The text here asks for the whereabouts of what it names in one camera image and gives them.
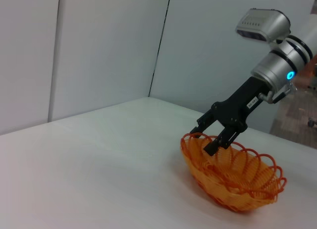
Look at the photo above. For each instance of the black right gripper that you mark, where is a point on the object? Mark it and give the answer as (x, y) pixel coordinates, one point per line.
(237, 110)

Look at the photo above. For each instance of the orange woven plastic basket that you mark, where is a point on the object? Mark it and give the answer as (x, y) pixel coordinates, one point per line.
(223, 189)

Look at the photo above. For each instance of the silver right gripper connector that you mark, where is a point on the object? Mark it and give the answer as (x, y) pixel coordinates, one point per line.
(268, 97)

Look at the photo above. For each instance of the office chair caster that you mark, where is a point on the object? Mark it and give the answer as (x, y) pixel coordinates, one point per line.
(312, 122)

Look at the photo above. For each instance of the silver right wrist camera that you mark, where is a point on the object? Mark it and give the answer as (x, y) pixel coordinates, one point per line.
(262, 23)

